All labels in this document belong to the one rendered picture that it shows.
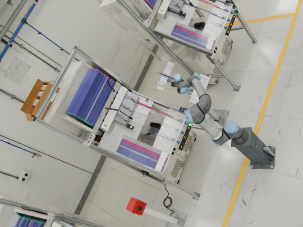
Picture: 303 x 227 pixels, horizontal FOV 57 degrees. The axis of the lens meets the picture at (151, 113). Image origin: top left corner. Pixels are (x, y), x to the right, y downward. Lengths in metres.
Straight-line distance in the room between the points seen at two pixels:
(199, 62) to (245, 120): 0.90
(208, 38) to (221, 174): 1.55
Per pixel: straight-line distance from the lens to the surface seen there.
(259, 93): 3.56
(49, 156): 4.28
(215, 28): 3.41
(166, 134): 2.86
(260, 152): 2.89
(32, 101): 3.00
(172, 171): 3.39
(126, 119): 2.84
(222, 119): 3.58
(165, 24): 3.34
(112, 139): 2.87
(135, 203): 2.85
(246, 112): 3.49
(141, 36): 3.52
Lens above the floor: 2.80
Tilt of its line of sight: 39 degrees down
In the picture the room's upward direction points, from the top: 54 degrees counter-clockwise
